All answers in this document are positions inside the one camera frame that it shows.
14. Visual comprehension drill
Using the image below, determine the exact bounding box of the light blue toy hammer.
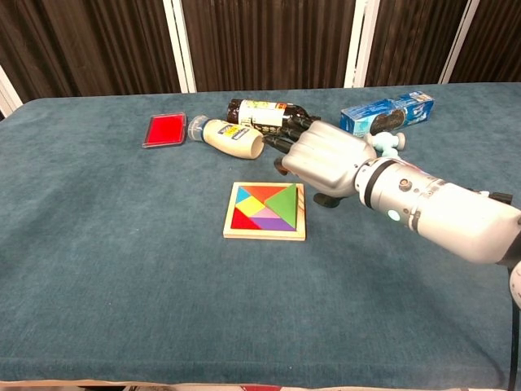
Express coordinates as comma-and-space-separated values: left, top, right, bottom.
363, 130, 407, 160

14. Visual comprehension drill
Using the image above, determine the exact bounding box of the orange triangle tangram piece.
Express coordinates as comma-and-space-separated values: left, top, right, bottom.
239, 185, 294, 204

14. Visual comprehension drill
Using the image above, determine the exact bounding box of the yellow square tangram piece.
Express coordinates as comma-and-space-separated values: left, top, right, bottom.
234, 195, 266, 217

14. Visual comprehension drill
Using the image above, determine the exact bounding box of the green triangle piece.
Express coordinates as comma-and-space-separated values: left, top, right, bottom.
263, 183, 299, 232

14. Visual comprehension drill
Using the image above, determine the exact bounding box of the red ink pad case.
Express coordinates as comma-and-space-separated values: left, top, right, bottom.
141, 112, 188, 150

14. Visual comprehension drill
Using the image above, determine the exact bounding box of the blue cookie box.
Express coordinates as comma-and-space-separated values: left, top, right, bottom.
339, 91, 436, 138

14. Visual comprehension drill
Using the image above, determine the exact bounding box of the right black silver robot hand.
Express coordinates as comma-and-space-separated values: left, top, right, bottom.
263, 117, 378, 209

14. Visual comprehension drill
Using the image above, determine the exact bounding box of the dark brown sauce bottle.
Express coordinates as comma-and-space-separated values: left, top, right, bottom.
225, 99, 322, 138

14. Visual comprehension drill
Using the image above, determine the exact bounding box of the cream mayonnaise squeeze bottle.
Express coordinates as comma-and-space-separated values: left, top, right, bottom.
186, 115, 265, 160

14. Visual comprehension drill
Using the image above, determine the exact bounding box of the purple parallelogram tangram piece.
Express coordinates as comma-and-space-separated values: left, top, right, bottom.
248, 217, 296, 232

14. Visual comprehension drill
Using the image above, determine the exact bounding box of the teal table cloth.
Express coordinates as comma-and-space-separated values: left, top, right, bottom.
0, 82, 521, 388

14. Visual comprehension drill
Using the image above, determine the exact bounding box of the dark folding screen panel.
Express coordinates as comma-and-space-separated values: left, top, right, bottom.
439, 0, 521, 86
173, 0, 370, 94
345, 0, 479, 89
0, 64, 24, 121
0, 0, 188, 105

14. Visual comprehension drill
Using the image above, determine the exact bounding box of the red triangle tangram piece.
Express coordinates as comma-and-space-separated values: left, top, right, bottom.
230, 208, 261, 231

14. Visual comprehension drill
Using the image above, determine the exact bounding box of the colourful tangram puzzle tray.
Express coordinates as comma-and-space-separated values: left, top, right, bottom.
222, 181, 307, 242

